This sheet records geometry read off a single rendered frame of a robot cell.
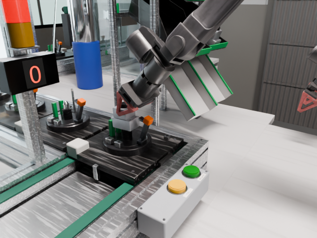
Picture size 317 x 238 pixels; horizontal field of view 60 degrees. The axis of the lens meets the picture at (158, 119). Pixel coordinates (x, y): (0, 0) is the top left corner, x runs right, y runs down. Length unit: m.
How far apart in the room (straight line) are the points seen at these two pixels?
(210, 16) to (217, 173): 0.48
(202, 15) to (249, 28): 2.95
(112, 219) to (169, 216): 0.11
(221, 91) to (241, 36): 2.49
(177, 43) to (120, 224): 0.38
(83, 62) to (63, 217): 1.13
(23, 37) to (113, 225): 0.42
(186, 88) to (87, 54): 0.81
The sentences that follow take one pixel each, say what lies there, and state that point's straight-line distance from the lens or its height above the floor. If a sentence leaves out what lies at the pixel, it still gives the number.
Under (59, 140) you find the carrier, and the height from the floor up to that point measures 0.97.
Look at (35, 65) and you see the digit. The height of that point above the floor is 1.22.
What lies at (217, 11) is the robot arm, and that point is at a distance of 0.61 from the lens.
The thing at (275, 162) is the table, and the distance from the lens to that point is 1.00.
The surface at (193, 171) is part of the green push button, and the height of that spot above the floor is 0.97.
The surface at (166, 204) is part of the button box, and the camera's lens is 0.60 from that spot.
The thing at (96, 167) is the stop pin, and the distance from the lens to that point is 0.72.
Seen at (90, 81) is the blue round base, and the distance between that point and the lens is 1.68.
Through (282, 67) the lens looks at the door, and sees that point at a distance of 3.46.
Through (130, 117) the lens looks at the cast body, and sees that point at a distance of 0.75.
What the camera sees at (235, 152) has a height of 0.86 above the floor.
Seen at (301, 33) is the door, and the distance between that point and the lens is 3.38.
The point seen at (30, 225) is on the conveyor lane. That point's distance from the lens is 0.68.
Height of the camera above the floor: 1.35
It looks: 24 degrees down
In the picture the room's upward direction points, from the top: straight up
